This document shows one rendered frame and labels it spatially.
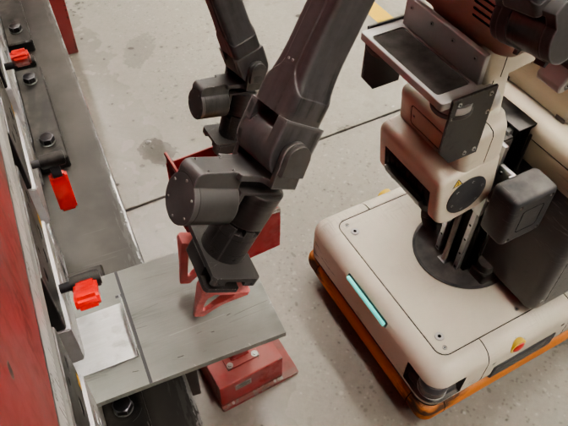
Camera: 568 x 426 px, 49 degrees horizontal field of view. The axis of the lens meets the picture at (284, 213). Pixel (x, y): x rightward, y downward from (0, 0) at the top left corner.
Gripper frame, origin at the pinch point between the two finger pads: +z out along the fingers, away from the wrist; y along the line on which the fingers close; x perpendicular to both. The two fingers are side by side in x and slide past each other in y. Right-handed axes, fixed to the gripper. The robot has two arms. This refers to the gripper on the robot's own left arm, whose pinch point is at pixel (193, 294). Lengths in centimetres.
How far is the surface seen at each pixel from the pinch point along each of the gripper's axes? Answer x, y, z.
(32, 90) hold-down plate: -4, -68, 18
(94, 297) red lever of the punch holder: -19.9, 10.7, -13.3
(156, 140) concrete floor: 72, -143, 80
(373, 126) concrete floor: 145, -117, 39
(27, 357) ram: -30.4, 23.7, -24.6
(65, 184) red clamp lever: -14.3, -15.6, -3.4
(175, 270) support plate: 0.8, -6.6, 2.9
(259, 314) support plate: 7.8, 4.4, -1.1
